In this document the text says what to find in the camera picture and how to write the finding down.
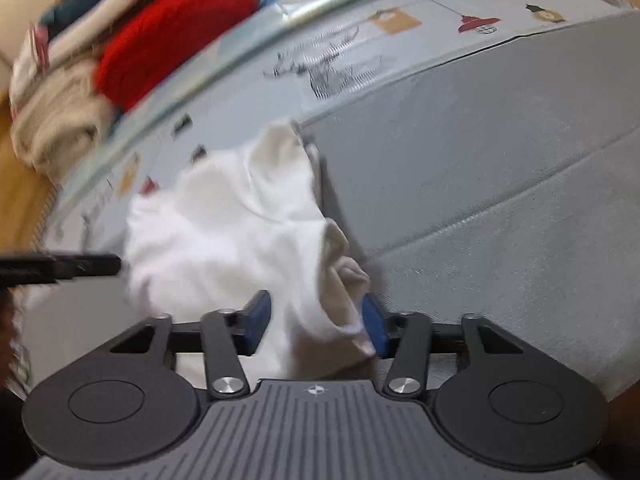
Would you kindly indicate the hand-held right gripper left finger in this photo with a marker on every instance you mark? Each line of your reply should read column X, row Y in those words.
column 257, row 322

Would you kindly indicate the grey bed sheet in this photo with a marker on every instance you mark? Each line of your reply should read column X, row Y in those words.
column 500, row 210

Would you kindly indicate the white folded bedding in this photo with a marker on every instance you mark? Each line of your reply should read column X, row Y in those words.
column 75, row 42

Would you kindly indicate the printed deer and lamp sheet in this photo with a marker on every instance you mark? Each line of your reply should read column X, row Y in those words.
column 400, row 45

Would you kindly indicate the wooden headboard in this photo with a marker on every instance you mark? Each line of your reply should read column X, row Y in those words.
column 20, row 200

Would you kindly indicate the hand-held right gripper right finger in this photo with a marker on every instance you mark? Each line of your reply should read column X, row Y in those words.
column 375, row 330

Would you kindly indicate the dark teal shark plush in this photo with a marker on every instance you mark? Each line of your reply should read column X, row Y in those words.
column 75, row 7

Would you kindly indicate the light blue patterned mat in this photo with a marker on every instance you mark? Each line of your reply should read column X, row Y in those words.
column 210, row 55

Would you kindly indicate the cream folded blanket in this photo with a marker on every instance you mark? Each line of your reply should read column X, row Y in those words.
column 55, row 120

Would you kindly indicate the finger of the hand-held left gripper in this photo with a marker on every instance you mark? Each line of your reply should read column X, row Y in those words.
column 75, row 266

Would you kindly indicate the white t-shirt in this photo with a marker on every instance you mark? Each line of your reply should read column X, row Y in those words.
column 225, row 235

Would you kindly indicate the red folded blanket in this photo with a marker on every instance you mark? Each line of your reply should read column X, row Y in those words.
column 170, row 40

